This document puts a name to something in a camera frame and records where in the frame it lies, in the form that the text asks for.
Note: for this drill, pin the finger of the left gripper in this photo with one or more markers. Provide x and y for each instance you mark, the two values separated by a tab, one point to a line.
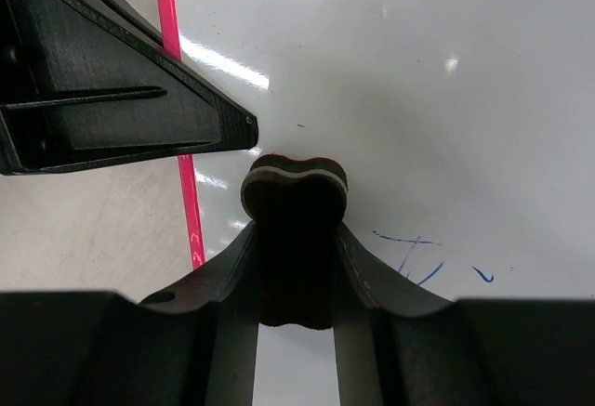
87	84

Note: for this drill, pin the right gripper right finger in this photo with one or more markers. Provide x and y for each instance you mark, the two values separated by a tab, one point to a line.
399	344

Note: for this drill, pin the black whiteboard eraser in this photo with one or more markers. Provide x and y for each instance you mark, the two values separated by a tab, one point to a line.
296	206

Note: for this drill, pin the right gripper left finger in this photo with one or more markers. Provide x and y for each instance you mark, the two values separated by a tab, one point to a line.
191	343

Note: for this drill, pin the pink framed whiteboard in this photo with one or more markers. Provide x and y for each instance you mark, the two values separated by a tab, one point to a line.
466	128

